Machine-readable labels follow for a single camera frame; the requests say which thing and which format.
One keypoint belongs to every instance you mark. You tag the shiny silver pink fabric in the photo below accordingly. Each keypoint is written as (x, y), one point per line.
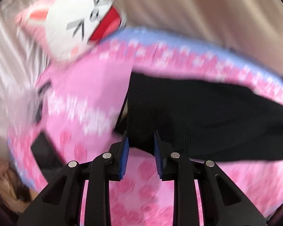
(21, 60)

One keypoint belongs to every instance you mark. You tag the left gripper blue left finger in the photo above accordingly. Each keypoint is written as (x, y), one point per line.
(60, 202)

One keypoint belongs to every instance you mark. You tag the black smartphone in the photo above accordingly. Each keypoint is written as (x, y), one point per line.
(45, 154)

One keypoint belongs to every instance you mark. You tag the white cat face pillow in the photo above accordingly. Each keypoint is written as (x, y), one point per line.
(68, 29)

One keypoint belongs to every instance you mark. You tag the black pants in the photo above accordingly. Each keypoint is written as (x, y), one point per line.
(202, 120)

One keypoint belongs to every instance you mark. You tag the pink floral bed sheet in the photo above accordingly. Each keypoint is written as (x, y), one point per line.
(80, 107)

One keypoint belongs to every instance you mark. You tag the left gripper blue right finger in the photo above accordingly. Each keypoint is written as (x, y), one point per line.
(202, 191)

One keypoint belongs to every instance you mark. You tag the beige curtain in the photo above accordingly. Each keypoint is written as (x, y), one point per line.
(253, 27)

